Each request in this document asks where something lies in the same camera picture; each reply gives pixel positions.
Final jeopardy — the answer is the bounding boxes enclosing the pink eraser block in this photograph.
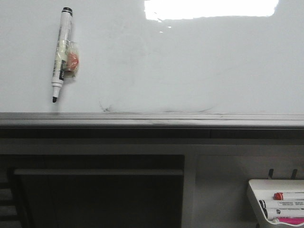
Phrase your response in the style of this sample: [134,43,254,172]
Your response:
[278,218,304,225]

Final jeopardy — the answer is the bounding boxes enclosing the white marker holder tray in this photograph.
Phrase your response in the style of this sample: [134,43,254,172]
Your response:
[247,179,304,228]

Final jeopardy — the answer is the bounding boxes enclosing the black capped marker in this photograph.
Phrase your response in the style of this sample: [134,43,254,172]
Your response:
[258,200,304,209]
[262,209,304,219]

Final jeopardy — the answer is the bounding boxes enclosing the black capped marker upper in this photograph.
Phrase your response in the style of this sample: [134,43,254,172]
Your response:
[258,200,304,209]

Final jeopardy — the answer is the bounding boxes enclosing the white black whiteboard marker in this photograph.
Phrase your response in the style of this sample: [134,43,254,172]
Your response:
[51,7,73,103]

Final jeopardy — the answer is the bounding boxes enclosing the black wall hook right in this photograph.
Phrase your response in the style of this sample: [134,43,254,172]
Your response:
[291,169,298,180]

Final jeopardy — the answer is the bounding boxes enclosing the black wall hook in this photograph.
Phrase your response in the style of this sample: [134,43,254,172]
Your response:
[291,169,298,180]
[268,169,274,180]

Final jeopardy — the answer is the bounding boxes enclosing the grey whiteboard tray ledge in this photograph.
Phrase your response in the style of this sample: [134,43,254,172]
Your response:
[0,112,304,129]

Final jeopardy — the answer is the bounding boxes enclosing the white whiteboard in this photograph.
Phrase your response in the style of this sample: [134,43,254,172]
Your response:
[0,0,304,114]

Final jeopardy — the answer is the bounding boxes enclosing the black capped marker lower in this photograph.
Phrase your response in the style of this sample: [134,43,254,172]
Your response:
[262,209,304,219]

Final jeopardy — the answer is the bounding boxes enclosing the red capped marker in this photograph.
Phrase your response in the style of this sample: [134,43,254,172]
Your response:
[273,191,304,200]

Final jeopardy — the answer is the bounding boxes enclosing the black wall hook left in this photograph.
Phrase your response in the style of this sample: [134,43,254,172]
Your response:
[268,169,274,180]

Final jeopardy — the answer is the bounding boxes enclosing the red magnet in clear tape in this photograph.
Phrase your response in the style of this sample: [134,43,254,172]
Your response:
[65,41,79,78]

